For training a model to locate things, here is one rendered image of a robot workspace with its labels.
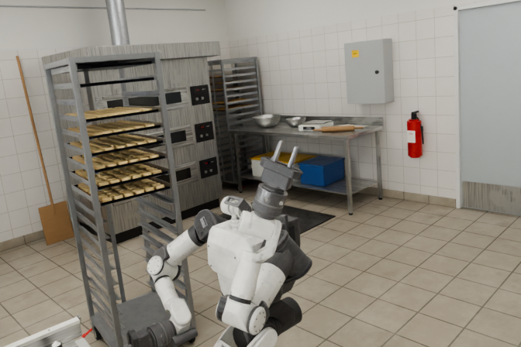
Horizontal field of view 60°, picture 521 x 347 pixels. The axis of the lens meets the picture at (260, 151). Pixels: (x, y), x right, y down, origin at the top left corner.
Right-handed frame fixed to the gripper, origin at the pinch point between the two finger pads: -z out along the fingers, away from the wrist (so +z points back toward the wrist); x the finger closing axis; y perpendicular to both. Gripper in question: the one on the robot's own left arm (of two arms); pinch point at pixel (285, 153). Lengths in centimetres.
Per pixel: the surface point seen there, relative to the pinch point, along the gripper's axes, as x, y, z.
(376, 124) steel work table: 6, 415, 4
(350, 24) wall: 75, 422, -96
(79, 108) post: 123, 63, 28
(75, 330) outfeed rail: 48, -4, 83
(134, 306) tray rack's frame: 96, 132, 163
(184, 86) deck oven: 216, 338, 32
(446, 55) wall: -38, 377, -87
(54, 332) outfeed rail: 52, -10, 83
